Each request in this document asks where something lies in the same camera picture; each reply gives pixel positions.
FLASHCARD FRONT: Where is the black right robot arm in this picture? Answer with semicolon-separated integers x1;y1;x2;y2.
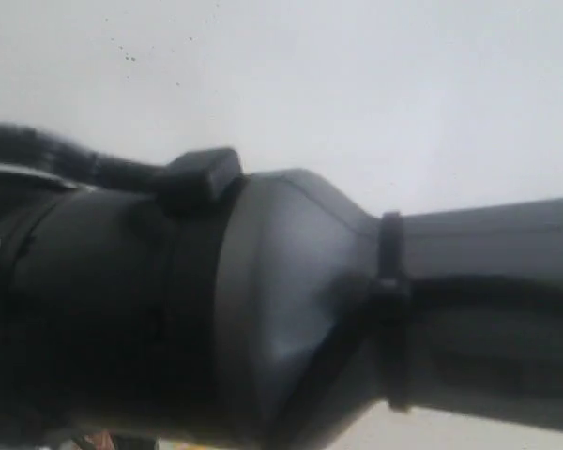
0;123;563;449

